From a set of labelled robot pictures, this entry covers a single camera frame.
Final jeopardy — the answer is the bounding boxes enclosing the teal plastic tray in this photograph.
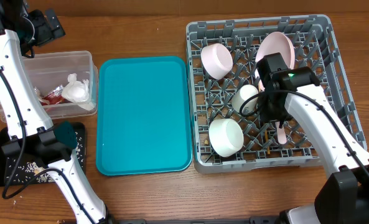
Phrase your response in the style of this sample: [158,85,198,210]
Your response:
[96,56,192,176]

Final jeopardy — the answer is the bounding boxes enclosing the red snack wrapper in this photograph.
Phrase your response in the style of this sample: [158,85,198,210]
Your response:
[42,85,64,105]

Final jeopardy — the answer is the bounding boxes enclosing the wooden chopstick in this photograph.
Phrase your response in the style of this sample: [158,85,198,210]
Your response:
[264,130,271,155]

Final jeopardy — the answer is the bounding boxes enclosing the food scraps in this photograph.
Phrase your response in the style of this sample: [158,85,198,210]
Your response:
[2,129,87,185]

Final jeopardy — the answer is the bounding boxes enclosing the clear plastic bin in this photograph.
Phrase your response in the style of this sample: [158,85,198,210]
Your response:
[0,50,98,123]

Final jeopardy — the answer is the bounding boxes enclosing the pink plate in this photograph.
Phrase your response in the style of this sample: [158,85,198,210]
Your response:
[255,32,295,91]

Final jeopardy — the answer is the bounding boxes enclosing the white plastic fork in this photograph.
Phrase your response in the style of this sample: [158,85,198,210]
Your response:
[275,121,287,145]

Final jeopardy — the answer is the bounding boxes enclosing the pale green cup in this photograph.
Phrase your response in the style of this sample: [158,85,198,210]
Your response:
[231,85,259,114]

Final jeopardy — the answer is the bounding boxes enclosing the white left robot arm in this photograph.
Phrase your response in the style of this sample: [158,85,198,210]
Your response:
[0,1,116,223]

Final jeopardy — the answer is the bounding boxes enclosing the pale green bowl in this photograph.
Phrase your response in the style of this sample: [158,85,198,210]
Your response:
[208,118,244,157]

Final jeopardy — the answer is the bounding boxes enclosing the pink bowl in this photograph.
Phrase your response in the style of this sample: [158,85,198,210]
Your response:
[200,44,233,80]

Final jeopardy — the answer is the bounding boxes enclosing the black plastic tray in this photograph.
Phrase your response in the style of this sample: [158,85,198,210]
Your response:
[0,122,87,187]

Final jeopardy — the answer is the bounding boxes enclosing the grey dishwasher rack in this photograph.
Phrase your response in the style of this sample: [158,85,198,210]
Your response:
[186,14,367,174]

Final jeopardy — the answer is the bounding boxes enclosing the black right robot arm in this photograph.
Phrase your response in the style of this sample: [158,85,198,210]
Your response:
[256,53,369,223]

